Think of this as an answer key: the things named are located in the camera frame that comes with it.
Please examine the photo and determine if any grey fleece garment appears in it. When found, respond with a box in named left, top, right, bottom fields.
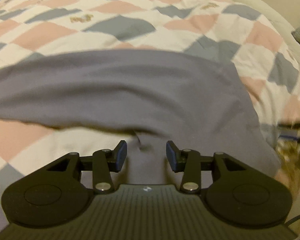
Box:
left=0, top=50, right=280, bottom=184

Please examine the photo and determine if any cream bed headboard cushion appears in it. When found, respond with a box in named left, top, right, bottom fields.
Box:
left=233, top=0, right=300, bottom=67

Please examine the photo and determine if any checkered pink grey quilt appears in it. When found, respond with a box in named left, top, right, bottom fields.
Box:
left=0, top=0, right=300, bottom=230

